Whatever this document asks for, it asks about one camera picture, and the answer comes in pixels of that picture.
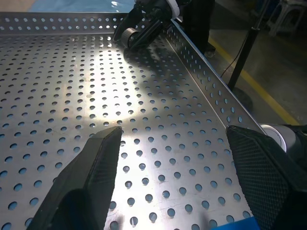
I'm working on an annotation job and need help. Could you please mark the blue plastic table cover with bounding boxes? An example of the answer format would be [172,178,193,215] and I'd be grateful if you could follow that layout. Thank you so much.
[33,0,137,13]

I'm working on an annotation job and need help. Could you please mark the thin black floor cable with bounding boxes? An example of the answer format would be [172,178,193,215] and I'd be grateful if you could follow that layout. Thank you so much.
[220,47,242,79]

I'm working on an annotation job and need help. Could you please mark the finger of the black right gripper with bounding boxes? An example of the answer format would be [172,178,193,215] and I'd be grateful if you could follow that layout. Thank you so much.
[129,18,173,50]
[112,9,143,41]

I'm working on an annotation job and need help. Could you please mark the perforated metal tray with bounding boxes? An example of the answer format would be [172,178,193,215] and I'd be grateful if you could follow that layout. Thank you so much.
[0,11,267,230]

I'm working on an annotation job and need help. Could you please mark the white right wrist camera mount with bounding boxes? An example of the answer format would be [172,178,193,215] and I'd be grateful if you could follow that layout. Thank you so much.
[166,0,181,19]

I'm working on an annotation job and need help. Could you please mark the blue compartment tray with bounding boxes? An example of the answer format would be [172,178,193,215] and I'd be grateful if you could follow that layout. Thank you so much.
[211,214,261,230]

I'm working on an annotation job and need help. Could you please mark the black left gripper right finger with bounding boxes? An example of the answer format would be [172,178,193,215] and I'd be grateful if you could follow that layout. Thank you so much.
[225,124,307,230]

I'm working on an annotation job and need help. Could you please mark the white plastic stool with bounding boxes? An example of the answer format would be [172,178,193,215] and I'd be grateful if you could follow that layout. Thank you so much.
[267,0,307,36]

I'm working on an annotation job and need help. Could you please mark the black pole stand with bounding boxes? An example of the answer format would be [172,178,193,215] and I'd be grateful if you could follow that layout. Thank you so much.
[226,0,271,112]

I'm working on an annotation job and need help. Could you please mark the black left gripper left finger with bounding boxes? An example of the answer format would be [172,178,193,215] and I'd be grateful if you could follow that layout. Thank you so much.
[25,126,123,230]

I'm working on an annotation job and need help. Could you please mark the silver metal cylinder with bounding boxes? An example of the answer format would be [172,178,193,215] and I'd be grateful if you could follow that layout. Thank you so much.
[120,27,140,50]

